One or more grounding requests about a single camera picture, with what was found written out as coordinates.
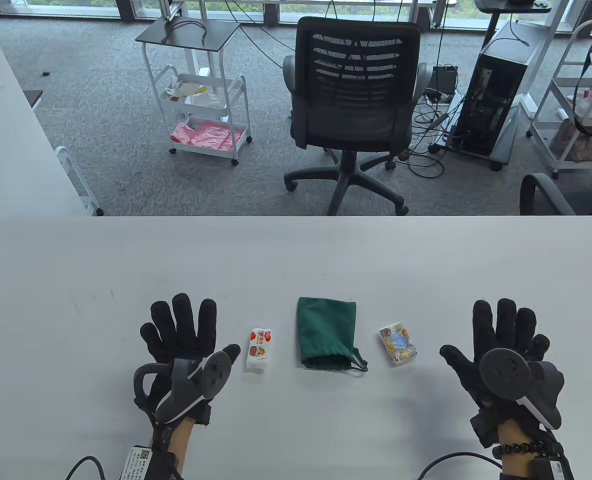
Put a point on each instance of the person's right hand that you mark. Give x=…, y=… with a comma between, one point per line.
x=506, y=325

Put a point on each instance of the person's left hand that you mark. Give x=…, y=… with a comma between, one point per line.
x=176, y=330

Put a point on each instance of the white red snack packet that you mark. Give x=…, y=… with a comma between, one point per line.
x=259, y=350

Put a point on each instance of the colourful printed snack packet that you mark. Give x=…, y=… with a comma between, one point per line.
x=398, y=344

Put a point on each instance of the person's right forearm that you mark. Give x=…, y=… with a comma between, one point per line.
x=513, y=432

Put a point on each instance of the person's left forearm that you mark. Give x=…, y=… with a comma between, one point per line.
x=181, y=445

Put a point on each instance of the white plastic bag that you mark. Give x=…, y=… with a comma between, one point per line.
x=203, y=100

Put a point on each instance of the grey right hand controller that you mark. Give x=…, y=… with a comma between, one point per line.
x=503, y=372

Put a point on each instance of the grey hand controller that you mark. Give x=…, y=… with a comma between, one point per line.
x=218, y=372
x=503, y=372

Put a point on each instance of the grey left hand controller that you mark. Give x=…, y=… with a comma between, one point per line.
x=218, y=372

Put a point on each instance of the dark grey chair armrest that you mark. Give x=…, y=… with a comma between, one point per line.
x=531, y=190

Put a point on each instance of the black labelled left wrist module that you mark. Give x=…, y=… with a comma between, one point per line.
x=138, y=465

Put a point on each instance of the grey computer tower stand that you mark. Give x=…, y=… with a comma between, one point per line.
x=501, y=145

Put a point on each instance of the pink plastic bags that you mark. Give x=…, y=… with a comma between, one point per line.
x=206, y=135

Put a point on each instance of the white metal rack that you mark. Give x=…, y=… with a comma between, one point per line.
x=66, y=160

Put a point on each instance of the black computer tower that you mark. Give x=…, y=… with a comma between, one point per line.
x=491, y=100

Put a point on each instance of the black box on floor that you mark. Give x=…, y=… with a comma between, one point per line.
x=446, y=77

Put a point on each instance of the black mesh office chair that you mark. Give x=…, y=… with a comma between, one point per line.
x=356, y=110

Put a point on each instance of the small dark side table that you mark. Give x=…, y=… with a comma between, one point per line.
x=32, y=97

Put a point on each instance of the white desk leg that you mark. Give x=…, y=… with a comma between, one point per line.
x=551, y=45

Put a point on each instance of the white cart with dark top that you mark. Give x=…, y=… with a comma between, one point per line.
x=188, y=32

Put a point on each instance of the dark standing desk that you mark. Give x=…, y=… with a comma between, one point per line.
x=496, y=4

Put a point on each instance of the aluminium frame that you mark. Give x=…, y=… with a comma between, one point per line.
x=168, y=10

